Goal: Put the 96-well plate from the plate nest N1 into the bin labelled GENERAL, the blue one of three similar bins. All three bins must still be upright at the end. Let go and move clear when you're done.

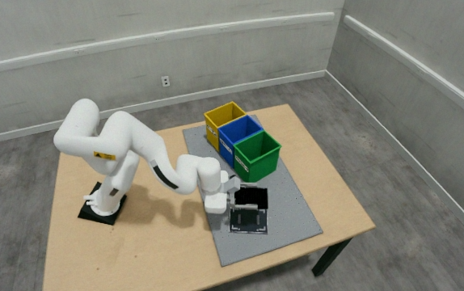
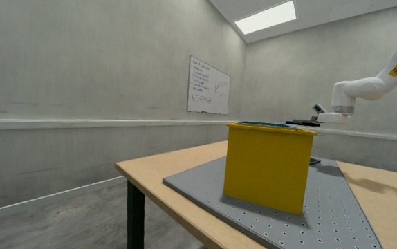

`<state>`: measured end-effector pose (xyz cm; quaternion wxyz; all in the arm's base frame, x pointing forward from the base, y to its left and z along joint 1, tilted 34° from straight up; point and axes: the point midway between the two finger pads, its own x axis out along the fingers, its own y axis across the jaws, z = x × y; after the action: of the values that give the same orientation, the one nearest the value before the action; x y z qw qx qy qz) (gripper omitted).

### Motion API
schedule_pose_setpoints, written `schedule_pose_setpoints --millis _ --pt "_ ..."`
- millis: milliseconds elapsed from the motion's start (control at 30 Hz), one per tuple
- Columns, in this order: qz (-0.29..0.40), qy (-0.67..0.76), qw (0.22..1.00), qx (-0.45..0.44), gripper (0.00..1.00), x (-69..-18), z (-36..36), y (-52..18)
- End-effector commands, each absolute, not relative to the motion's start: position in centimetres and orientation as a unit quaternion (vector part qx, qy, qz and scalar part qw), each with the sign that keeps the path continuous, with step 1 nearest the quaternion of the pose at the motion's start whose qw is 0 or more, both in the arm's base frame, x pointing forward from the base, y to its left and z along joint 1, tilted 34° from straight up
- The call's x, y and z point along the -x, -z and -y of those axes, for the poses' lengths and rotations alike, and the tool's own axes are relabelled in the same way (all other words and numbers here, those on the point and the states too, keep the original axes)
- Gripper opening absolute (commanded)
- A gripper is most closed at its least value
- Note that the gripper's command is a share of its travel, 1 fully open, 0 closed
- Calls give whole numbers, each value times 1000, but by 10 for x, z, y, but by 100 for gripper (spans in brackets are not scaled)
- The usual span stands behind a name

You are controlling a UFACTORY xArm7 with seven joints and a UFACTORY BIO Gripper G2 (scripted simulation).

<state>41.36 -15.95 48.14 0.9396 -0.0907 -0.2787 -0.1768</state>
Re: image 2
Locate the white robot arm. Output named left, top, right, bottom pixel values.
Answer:
left=312, top=50, right=397, bottom=114

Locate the yellow bin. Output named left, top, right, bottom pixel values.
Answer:
left=223, top=122, right=318, bottom=216

